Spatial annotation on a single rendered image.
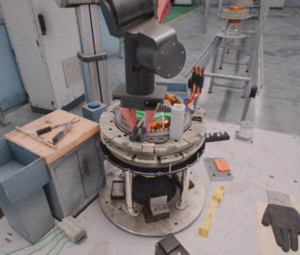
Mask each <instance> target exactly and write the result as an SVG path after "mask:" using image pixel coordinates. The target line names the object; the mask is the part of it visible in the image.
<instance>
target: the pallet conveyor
mask: <svg viewBox="0 0 300 255"><path fill-rule="evenodd" d="M258 1H259V2H256V0H253V2H252V5H253V6H261V9H252V8H250V9H249V11H254V12H256V14H249V15H255V16H258V15H261V11H262V0H258ZM262 19H263V18H262ZM248 20H249V19H244V20H243V24H253V25H254V28H253V29H252V30H250V29H242V30H241V32H246V33H253V34H252V35H253V36H252V37H251V38H249V37H245V39H252V41H251V46H250V47H244V46H231V45H230V43H231V39H229V40H228V46H226V42H227V38H225V39H224V38H222V37H219V38H217V40H216V41H215V43H214V45H213V46H212V47H211V49H210V50H209V51H208V52H207V54H206V56H205V57H204V59H203V60H202V61H201V63H200V64H199V67H201V68H203V67H204V69H206V67H207V65H208V63H210V61H211V59H212V58H213V56H214V58H213V65H212V72H211V73H204V76H205V77H210V83H209V91H208V95H210V94H211V93H212V91H211V90H212V87H213V86H219V87H226V88H234V89H242V90H243V96H242V100H244V99H245V103H244V107H243V111H242V115H241V120H240V123H239V125H241V121H245V119H246V115H247V113H248V109H249V106H250V102H251V98H254V99H255V95H257V96H259V94H260V41H261V89H262V87H263V68H262V58H263V43H262V35H261V38H260V37H258V35H259V33H260V29H261V24H262V20H261V22H260V21H258V20H254V21H253V20H251V21H248ZM236 25H237V26H236ZM238 26H239V23H235V26H234V23H228V26H227V29H226V32H229V31H230V32H237V28H238ZM230 28H231V30H230ZM233 28H234V30H233ZM245 30H248V31H245ZM216 37H217V36H215V37H214V39H213V40H212V42H211V43H210V45H209V46H208V47H207V48H206V49H205V50H204V52H203V53H202V55H201V56H200V57H199V58H198V60H197V61H195V63H194V65H193V66H192V67H191V68H190V70H189V71H188V72H187V74H186V75H185V79H187V77H188V75H189V74H190V73H191V71H192V70H193V67H194V66H196V64H197V63H198V62H199V61H200V59H201V58H202V57H203V55H204V53H205V52H206V51H207V49H209V47H210V46H211V45H212V43H213V42H214V40H215V39H216ZM223 39H224V45H221V43H222V41H223ZM219 48H223V49H222V56H221V60H220V65H219V67H220V68H219V69H220V70H222V65H223V63H229V64H239V65H247V70H246V72H247V73H248V74H247V78H244V77H238V76H230V75H221V74H215V70H216V62H217V56H218V49H219ZM226 48H227V52H226V53H227V54H228V53H229V49H230V48H231V49H243V50H250V52H249V61H248V62H247V63H237V62H227V61H225V60H224V54H225V49H226ZM214 78H221V79H229V80H238V81H246V83H245V85H244V86H242V87H237V86H229V85H224V84H216V83H215V82H214ZM191 80H192V75H191V76H190V78H189V80H188V89H189V88H191V87H192V83H191ZM249 82H250V85H249ZM248 85H249V88H248ZM247 89H248V92H247ZM246 93H247V96H246V97H245V95H246Z"/></svg>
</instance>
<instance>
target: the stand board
mask: <svg viewBox="0 0 300 255"><path fill-rule="evenodd" d="M45 116H47V117H50V118H51V119H52V122H53V123H52V124H49V123H48V122H45V119H44V117H41V118H39V119H37V120H34V121H32V122H30V123H29V124H27V125H25V126H23V127H21V128H22V129H25V130H27V131H29V132H31V133H33V134H36V135H37V132H36V131H37V130H39V129H42V128H45V127H48V126H55V125H60V124H63V123H67V122H69V121H70V120H72V119H74V118H76V119H75V120H74V121H77V120H79V119H80V121H78V122H77V123H75V124H73V125H71V127H72V130H73V132H69V131H66V132H65V133H64V136H63V137H62V138H61V139H60V140H59V142H56V143H55V144H56V145H57V147H58V149H54V148H52V147H50V146H48V145H46V144H43V143H41V142H39V141H37V140H35V139H33V138H31V137H29V136H28V135H26V134H23V133H21V132H19V131H17V130H14V131H12V132H10V133H8V134H6V135H4V137H7V138H8V139H10V140H12V141H15V142H16V143H18V144H20V145H22V146H24V147H26V148H28V149H30V150H31V151H33V152H35V153H37V154H39V155H41V156H43V158H44V161H45V164H48V165H49V164H50V163H52V162H53V161H55V160H56V159H57V158H59V157H61V156H63V155H64V154H66V153H67V152H68V151H69V150H71V149H73V148H74V147H76V146H77V145H79V144H80V143H83V142H84V141H86V140H87V139H89V138H90V137H91V136H92V135H94V134H96V133H97V132H99V131H100V124H98V123H96V122H92V121H91V120H88V119H86V118H83V117H80V116H77V115H74V114H72V113H69V112H66V111H64V110H61V109H59V110H56V111H54V112H52V113H50V114H48V115H45ZM63 129H64V127H60V128H58V129H53V130H52V131H51V132H48V133H45V134H42V135H39V137H41V138H43V139H45V140H47V141H50V142H53V141H52V138H53V137H54V136H55V135H56V134H58V133H59V132H60V131H62V130H63Z"/></svg>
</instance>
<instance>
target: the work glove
mask: <svg viewBox="0 0 300 255"><path fill-rule="evenodd" d="M266 191H267V194H268V200H269V202H268V205H267V207H266V209H265V212H264V215H263V217H262V219H261V223H262V224H263V225H264V226H269V225H271V226H272V228H273V233H274V235H275V239H276V242H277V245H278V246H280V247H282V250H283V251H285V252H287V253H288V252H289V250H290V247H291V249H292V250H293V251H298V247H299V240H298V235H300V214H299V213H298V211H297V210H296V209H295V207H294V206H293V205H292V204H291V201H290V195H289V194H287V193H282V192H277V191H271V190H266ZM288 233H290V238H289V234H288Z"/></svg>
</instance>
